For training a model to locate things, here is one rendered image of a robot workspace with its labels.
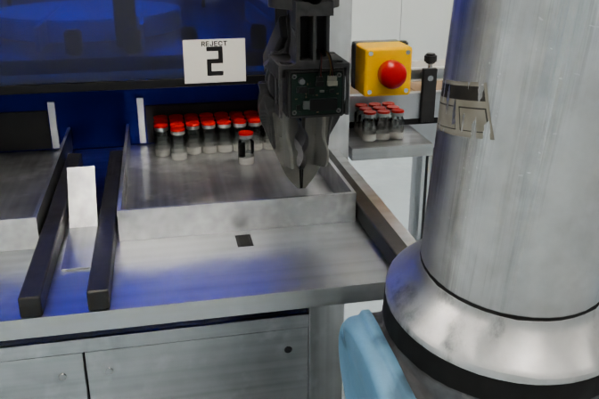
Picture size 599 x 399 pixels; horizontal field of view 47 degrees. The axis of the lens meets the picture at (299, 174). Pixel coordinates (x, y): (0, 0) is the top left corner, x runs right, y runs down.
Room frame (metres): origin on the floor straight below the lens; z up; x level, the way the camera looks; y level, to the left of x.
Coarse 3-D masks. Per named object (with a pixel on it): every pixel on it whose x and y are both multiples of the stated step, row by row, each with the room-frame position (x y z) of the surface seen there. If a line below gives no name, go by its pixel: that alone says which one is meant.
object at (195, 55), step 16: (192, 48) 0.93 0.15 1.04; (224, 48) 0.94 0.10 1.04; (240, 48) 0.95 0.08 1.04; (192, 64) 0.93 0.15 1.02; (224, 64) 0.94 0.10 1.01; (240, 64) 0.95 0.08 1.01; (192, 80) 0.93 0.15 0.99; (208, 80) 0.94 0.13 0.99; (224, 80) 0.94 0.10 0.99; (240, 80) 0.95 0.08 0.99
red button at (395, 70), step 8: (384, 64) 0.97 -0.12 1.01; (392, 64) 0.96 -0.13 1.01; (400, 64) 0.96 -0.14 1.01; (384, 72) 0.96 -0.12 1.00; (392, 72) 0.96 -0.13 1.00; (400, 72) 0.96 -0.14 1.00; (384, 80) 0.96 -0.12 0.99; (392, 80) 0.96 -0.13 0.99; (400, 80) 0.96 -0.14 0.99; (392, 88) 0.96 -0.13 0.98
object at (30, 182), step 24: (0, 168) 0.89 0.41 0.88; (24, 168) 0.89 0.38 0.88; (48, 168) 0.89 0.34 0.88; (0, 192) 0.80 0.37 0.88; (24, 192) 0.80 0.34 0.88; (48, 192) 0.73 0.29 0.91; (0, 216) 0.72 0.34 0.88; (24, 216) 0.72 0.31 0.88; (0, 240) 0.64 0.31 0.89; (24, 240) 0.64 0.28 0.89
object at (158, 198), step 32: (128, 128) 0.98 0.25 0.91; (128, 160) 0.90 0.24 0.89; (160, 160) 0.92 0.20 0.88; (192, 160) 0.92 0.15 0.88; (224, 160) 0.92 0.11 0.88; (256, 160) 0.92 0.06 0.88; (128, 192) 0.80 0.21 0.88; (160, 192) 0.80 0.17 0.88; (192, 192) 0.80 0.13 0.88; (224, 192) 0.80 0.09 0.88; (256, 192) 0.80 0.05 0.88; (288, 192) 0.80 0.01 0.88; (320, 192) 0.80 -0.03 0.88; (352, 192) 0.71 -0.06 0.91; (128, 224) 0.66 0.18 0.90; (160, 224) 0.67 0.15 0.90; (192, 224) 0.68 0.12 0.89; (224, 224) 0.68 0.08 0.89; (256, 224) 0.69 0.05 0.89; (288, 224) 0.70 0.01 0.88
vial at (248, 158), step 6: (240, 138) 0.90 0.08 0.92; (246, 138) 0.90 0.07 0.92; (240, 144) 0.90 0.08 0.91; (246, 144) 0.90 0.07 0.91; (252, 144) 0.90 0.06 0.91; (240, 150) 0.90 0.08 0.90; (246, 150) 0.90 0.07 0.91; (252, 150) 0.90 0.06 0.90; (240, 156) 0.90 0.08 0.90; (246, 156) 0.90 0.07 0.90; (252, 156) 0.90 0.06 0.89; (240, 162) 0.90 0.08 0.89; (246, 162) 0.90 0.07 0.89; (252, 162) 0.90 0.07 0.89
